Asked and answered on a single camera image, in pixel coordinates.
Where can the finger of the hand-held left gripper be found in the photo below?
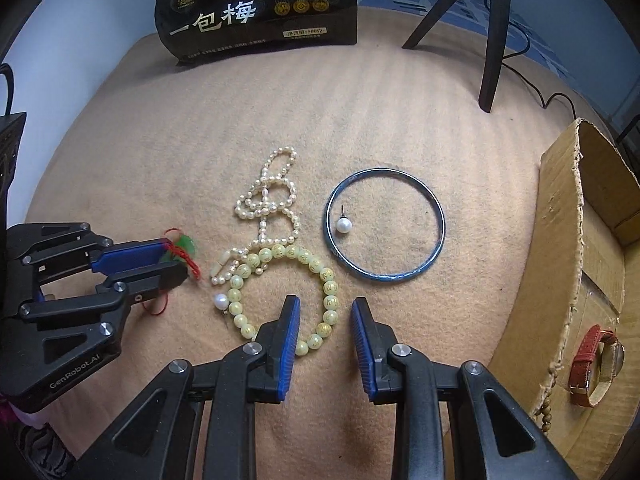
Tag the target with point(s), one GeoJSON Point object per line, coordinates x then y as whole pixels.
{"type": "Point", "coordinates": [155, 280]}
{"type": "Point", "coordinates": [130, 256]}

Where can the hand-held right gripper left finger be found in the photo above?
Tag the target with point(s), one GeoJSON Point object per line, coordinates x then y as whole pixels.
{"type": "Point", "coordinates": [286, 347]}

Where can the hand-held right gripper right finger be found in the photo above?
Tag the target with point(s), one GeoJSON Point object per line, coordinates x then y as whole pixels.
{"type": "Point", "coordinates": [362, 352]}

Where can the cardboard box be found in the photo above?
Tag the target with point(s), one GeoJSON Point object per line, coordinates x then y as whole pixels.
{"type": "Point", "coordinates": [555, 240]}

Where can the white pearl earring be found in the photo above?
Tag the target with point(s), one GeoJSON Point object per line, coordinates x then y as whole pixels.
{"type": "Point", "coordinates": [344, 225]}
{"type": "Point", "coordinates": [220, 302]}

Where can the person's patterned clothing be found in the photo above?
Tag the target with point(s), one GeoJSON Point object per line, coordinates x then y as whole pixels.
{"type": "Point", "coordinates": [35, 445]}

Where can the blue bangle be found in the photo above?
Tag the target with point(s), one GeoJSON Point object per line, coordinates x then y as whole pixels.
{"type": "Point", "coordinates": [385, 277]}

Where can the tan blanket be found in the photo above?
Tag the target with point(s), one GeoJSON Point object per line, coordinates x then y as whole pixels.
{"type": "Point", "coordinates": [200, 135]}

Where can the black snack bag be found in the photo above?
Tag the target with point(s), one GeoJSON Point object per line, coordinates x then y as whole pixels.
{"type": "Point", "coordinates": [260, 15]}

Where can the black tripod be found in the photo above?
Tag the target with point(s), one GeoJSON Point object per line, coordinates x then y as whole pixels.
{"type": "Point", "coordinates": [492, 60]}

